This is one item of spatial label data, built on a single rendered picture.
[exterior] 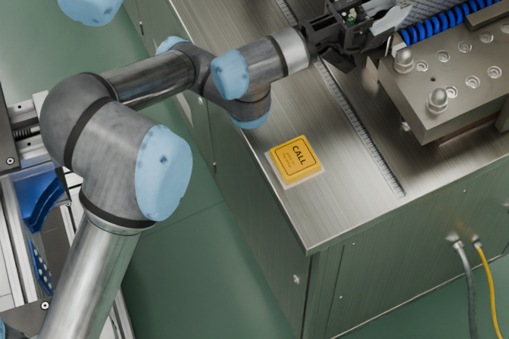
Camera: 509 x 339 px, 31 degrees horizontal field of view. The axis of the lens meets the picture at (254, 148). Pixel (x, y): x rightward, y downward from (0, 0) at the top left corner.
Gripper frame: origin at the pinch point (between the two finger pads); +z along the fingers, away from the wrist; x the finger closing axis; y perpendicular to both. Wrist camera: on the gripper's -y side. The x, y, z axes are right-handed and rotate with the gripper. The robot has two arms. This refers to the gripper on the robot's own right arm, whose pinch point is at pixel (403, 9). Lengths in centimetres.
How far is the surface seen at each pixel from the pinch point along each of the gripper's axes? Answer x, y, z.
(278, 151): -7.7, -16.6, -27.9
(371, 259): -26, -45, -16
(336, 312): -26, -72, -21
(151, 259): 19, -109, -53
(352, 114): -5.9, -19.0, -11.5
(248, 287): 0, -109, -32
